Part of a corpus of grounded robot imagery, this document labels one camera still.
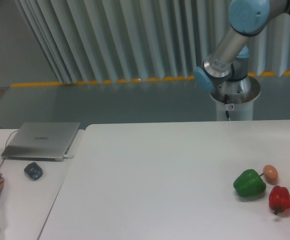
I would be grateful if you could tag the white pleated curtain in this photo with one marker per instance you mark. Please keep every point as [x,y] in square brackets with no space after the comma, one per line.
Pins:
[114,40]

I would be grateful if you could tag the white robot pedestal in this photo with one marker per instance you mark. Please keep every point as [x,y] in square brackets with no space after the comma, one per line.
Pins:
[234,100]

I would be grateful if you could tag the silver closed laptop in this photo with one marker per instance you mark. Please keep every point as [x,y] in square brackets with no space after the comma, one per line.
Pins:
[42,141]

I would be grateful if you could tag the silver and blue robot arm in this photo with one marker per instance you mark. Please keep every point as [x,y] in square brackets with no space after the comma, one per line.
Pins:
[247,18]

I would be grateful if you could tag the brown egg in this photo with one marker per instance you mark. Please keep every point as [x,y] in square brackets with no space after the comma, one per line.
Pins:
[270,173]

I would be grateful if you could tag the green bell pepper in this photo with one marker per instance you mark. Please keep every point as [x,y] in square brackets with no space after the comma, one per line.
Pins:
[249,184]

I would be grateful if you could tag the red bell pepper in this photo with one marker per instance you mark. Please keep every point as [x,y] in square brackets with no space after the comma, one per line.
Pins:
[279,199]

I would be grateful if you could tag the white usb plug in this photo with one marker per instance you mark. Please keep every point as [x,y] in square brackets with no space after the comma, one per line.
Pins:
[68,157]

